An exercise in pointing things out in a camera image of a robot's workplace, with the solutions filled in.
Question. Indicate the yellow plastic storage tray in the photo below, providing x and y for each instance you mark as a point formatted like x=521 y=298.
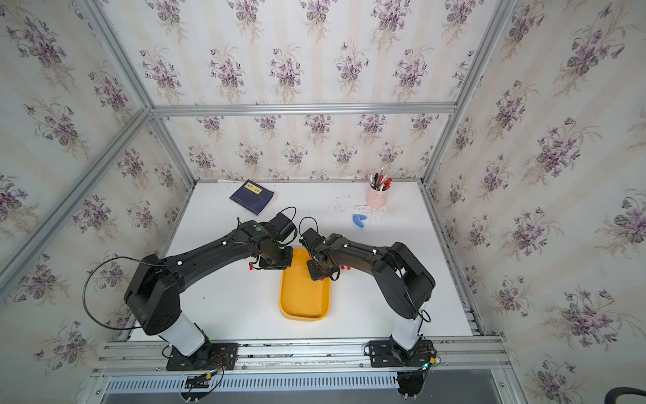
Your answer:
x=300 y=297

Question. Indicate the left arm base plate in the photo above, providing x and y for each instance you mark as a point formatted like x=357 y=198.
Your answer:
x=209 y=357

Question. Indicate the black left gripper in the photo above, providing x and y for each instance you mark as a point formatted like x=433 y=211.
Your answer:
x=287 y=263

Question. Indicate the dark blue notebook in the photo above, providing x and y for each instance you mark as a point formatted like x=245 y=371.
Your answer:
x=252 y=197

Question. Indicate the aluminium front rail frame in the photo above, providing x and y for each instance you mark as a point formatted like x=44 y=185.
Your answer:
x=446 y=366

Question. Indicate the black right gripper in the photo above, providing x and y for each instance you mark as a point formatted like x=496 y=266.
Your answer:
x=315 y=275

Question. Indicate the pink pen cup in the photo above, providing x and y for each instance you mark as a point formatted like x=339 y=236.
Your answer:
x=377 y=198

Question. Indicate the blue plastic clip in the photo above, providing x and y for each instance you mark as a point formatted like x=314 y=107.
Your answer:
x=359 y=220

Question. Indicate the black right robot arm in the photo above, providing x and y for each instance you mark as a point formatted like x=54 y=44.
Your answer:
x=403 y=280

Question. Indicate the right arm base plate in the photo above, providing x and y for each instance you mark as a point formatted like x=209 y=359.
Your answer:
x=388 y=354

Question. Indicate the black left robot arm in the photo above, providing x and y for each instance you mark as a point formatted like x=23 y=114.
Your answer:
x=154 y=294

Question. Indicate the red pens in cup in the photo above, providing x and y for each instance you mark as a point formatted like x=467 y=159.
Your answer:
x=379 y=180

